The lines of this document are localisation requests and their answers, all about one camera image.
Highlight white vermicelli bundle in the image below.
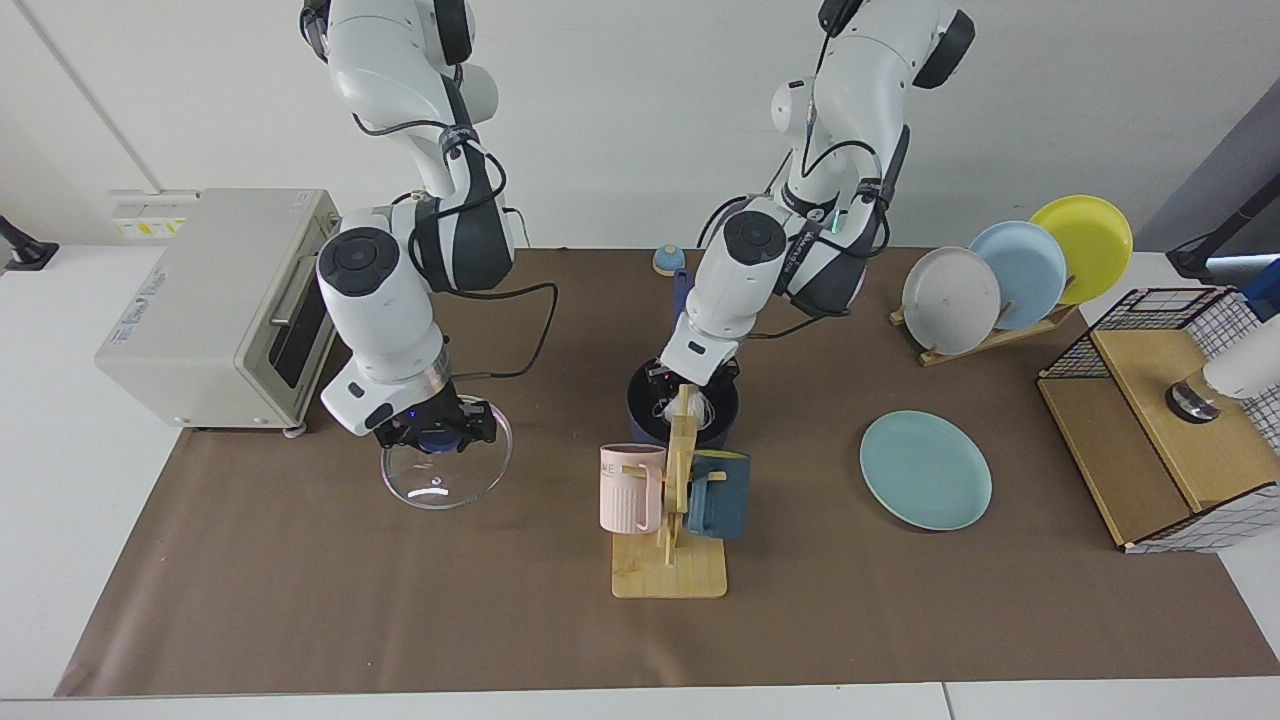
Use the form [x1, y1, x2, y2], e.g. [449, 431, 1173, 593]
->
[655, 392, 719, 429]

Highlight glass lid with blue knob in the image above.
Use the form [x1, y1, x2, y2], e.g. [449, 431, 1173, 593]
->
[380, 395, 514, 511]

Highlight teal green plate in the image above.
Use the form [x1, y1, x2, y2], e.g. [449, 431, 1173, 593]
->
[859, 410, 994, 532]

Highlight white plate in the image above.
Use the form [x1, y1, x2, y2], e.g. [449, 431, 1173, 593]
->
[901, 247, 1003, 357]

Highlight wooden plate rack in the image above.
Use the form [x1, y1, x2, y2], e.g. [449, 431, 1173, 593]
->
[889, 300, 1081, 368]

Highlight light blue plate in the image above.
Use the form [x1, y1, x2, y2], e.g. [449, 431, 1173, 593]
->
[968, 221, 1068, 331]

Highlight yellow plate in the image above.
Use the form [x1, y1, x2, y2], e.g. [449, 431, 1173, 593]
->
[1029, 194, 1135, 307]

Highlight pink ribbed cup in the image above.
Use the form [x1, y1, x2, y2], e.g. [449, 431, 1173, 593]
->
[599, 443, 668, 535]

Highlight dark teal cup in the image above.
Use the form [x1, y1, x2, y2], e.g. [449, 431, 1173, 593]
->
[686, 450, 751, 542]

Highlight wooden cup stand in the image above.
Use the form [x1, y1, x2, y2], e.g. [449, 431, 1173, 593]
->
[611, 384, 729, 600]

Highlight brown table cloth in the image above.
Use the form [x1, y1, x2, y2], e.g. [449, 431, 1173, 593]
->
[55, 247, 1280, 698]

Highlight pale toaster oven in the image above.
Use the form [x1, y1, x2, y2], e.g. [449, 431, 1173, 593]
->
[95, 188, 361, 439]

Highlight white cylindrical device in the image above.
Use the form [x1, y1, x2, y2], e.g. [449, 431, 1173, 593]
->
[1165, 335, 1280, 425]

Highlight black pot with blue handle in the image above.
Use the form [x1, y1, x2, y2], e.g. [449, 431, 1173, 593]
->
[626, 268, 741, 449]

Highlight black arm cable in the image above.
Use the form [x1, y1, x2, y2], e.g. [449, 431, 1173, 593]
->
[748, 230, 893, 341]
[440, 282, 559, 381]

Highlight black base cable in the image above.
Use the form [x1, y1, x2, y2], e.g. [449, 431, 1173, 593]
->
[697, 193, 761, 249]

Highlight white wall socket strip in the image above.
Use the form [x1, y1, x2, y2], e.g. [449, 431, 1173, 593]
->
[108, 190, 201, 241]

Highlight black clamp mount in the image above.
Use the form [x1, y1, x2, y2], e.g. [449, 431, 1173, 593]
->
[0, 215, 59, 273]

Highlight wire basket with wooden floor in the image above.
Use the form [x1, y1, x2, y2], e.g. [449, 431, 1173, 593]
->
[1036, 286, 1280, 555]

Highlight blue bracket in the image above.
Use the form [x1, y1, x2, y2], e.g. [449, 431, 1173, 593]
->
[1240, 258, 1280, 323]

